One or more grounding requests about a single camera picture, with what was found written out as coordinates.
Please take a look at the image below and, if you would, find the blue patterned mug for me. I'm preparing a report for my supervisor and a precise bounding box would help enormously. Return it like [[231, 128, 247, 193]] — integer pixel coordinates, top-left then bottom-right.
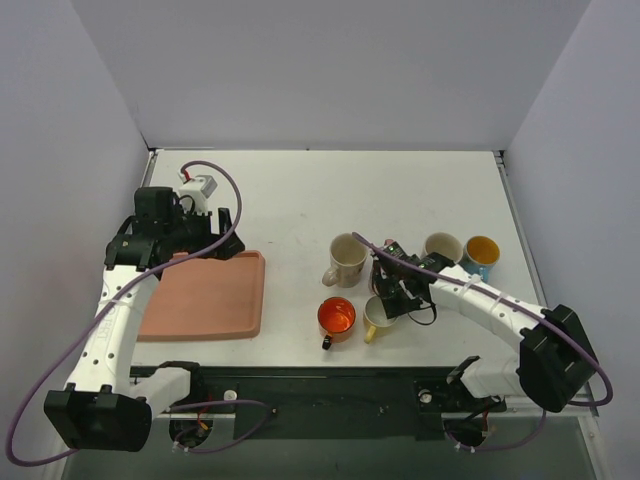
[[459, 235, 501, 283]]

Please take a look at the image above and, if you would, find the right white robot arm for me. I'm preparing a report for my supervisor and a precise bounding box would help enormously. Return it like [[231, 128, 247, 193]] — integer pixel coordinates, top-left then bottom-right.
[[372, 243, 597, 413]]

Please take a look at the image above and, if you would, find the pink plastic tray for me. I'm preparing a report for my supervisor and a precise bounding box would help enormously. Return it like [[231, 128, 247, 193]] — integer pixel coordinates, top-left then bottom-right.
[[138, 251, 266, 342]]

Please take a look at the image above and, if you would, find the orange mug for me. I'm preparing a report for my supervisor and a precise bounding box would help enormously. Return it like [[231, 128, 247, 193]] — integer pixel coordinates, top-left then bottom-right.
[[317, 297, 356, 351]]

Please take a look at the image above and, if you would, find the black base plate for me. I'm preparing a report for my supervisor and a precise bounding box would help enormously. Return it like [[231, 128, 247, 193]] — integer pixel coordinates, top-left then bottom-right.
[[180, 366, 506, 440]]

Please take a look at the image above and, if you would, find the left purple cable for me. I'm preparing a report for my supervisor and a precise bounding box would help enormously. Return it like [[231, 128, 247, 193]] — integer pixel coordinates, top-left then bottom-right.
[[7, 159, 274, 466]]

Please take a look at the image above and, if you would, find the pink patterned mug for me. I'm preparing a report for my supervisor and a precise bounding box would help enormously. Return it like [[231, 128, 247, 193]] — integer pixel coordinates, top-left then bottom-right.
[[369, 263, 380, 296]]

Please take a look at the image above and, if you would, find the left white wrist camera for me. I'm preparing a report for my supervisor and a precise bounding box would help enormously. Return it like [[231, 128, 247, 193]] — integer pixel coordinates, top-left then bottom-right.
[[177, 173, 217, 214]]

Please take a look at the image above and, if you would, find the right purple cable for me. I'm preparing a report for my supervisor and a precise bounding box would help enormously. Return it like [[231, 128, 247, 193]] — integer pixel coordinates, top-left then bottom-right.
[[351, 231, 615, 454]]

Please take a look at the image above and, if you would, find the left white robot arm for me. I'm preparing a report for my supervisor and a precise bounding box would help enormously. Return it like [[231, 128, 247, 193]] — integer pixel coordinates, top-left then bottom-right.
[[44, 179, 244, 452]]

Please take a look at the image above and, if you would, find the beige patterned mug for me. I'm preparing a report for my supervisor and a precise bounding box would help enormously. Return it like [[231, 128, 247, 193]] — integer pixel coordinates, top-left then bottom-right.
[[422, 232, 464, 263]]

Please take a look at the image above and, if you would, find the yellow cream mug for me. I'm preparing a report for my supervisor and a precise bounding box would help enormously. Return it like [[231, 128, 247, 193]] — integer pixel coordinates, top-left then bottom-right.
[[321, 233, 368, 288]]

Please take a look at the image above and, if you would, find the purple cable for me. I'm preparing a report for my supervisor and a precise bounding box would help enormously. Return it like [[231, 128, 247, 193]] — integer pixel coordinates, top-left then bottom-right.
[[351, 231, 615, 454], [7, 159, 274, 466]]

